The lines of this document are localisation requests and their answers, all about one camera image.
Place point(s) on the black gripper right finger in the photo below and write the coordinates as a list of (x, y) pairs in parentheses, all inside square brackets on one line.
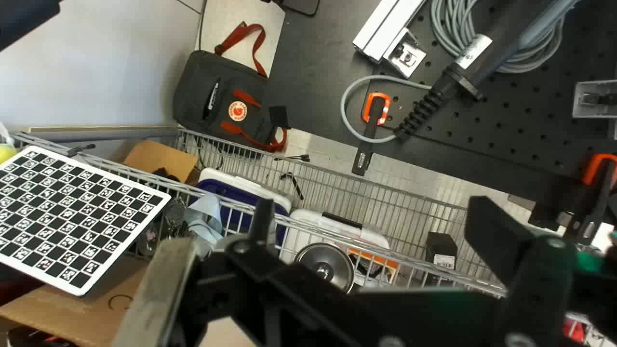
[(545, 277)]

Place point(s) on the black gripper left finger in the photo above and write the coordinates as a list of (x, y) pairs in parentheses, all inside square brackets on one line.
[(275, 302)]

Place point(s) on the silver pot lid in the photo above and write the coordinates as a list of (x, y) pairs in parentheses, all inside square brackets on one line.
[(329, 262)]

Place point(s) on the white blue plastic container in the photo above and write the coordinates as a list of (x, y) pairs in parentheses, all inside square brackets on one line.
[(240, 191)]

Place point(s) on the orange black clamp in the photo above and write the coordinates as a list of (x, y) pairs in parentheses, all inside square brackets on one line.
[(375, 116), (601, 179)]

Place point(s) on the brown cardboard box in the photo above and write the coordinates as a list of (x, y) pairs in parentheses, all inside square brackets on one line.
[(161, 158)]

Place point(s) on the dark backpack with orange logo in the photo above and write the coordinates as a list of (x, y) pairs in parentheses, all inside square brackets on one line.
[(227, 98)]

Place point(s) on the black perforated breadboard table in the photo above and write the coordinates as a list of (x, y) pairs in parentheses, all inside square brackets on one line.
[(520, 135)]

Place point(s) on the checkerboard calibration board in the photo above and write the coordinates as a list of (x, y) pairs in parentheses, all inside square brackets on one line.
[(67, 222)]

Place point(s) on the aluminium extrusion bar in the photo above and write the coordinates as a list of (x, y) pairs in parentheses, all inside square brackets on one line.
[(383, 25)]

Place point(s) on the wire shelf rack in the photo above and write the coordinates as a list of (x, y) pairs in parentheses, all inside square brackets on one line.
[(394, 237)]

